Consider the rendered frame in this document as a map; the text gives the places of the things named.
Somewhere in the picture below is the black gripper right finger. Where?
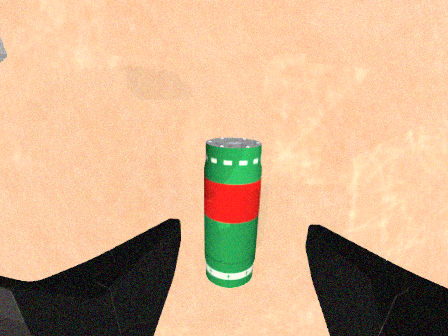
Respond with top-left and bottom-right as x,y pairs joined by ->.
305,224 -> 448,336

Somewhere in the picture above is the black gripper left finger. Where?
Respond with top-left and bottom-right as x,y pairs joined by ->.
0,219 -> 181,336

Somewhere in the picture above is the green and red battery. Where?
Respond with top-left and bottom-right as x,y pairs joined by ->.
204,137 -> 263,288

